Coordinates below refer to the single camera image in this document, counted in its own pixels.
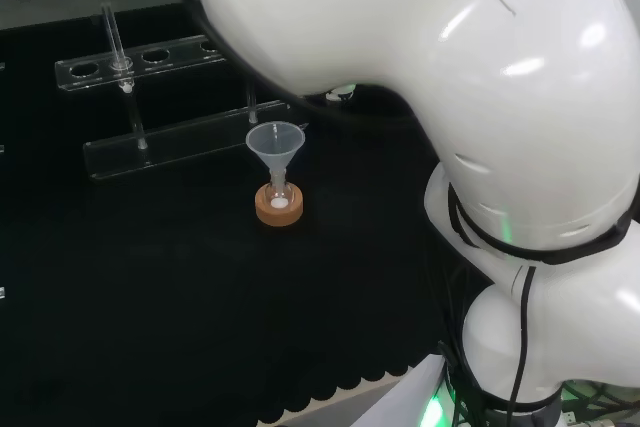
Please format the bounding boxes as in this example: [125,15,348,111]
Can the clear plastic funnel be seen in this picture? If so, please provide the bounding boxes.
[245,121,307,189]

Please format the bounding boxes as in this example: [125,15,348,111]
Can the clear funnel stand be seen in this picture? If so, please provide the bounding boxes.
[53,34,312,182]

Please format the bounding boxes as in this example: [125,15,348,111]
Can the small round-bottom flask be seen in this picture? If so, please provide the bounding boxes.
[264,174,294,212]

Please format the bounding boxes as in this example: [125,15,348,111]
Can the black bench cloth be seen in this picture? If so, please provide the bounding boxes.
[0,1,481,427]

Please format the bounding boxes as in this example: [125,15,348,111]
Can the clear glass tube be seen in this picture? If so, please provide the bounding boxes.
[101,1,126,71]

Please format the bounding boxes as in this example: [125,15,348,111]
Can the cork ring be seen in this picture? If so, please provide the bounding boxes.
[254,185,306,230]

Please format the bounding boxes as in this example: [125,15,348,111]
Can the black cable bundle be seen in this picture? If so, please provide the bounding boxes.
[435,241,484,427]

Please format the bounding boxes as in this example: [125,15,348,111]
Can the green and black cables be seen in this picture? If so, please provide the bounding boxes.
[559,379,640,427]

